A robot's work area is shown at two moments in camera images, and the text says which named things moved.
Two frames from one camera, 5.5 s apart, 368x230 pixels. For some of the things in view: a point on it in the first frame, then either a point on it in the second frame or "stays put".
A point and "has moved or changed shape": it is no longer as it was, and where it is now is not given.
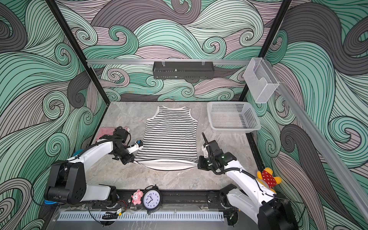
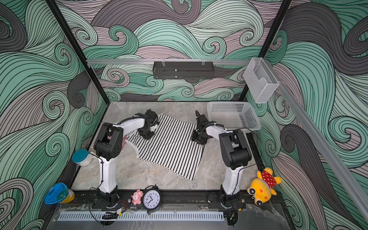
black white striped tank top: x=169 y=141 has moved or changed shape
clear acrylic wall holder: x=260 y=79 stays put
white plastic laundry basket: x=233 y=116 stays put
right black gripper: x=201 y=165 to x=194 y=139
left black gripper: x=130 y=158 to x=146 y=137
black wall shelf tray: x=183 y=70 stays put
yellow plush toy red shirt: x=267 y=178 stays put
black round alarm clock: x=152 y=199 stays put
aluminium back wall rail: x=168 y=61 stays put
